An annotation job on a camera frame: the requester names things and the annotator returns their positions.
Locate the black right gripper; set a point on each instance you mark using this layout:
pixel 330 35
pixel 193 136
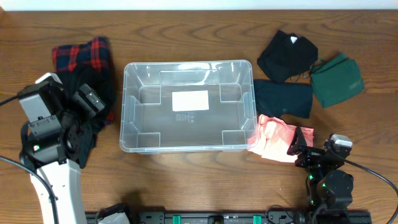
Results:
pixel 311 154

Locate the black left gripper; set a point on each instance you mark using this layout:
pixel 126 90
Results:
pixel 86 111

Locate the red navy plaid cloth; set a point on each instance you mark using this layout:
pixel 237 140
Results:
pixel 95 53

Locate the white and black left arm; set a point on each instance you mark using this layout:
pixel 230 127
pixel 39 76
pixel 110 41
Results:
pixel 51 146

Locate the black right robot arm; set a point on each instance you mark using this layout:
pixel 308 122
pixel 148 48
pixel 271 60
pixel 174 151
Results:
pixel 328 186

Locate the white label in container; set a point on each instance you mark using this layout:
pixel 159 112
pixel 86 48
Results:
pixel 190 100

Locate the clear plastic storage container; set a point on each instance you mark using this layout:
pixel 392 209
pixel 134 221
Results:
pixel 150 126

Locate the coral pink crumpled cloth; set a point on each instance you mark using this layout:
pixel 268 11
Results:
pixel 272 140

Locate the dark navy folded garment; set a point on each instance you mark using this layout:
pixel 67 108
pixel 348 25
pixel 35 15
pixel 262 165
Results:
pixel 276 99

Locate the dark green folded garment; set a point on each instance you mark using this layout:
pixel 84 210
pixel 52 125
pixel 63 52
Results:
pixel 336 80

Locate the black folded garment with tag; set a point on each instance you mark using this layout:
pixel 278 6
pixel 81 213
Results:
pixel 287 55

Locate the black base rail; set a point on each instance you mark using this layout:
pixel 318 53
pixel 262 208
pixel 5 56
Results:
pixel 226 218

